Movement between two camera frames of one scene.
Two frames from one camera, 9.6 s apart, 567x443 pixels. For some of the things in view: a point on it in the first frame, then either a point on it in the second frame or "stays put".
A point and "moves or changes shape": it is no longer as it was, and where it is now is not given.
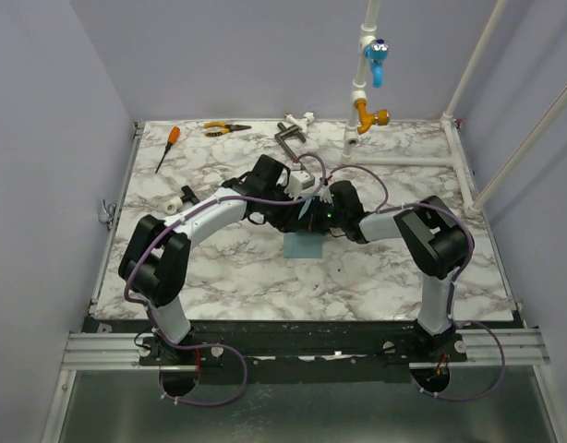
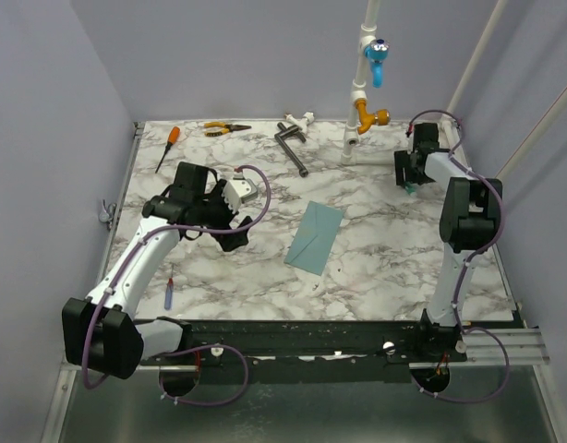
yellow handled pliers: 225,129 stays put
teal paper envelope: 304,245 moves or changes shape
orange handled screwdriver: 172,138 stays put
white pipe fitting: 306,120 stays put
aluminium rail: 524,348 stays put
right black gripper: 316,206 → 401,161
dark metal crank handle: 287,132 stays put
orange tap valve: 380,117 stays put
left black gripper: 287,221 → 231,241
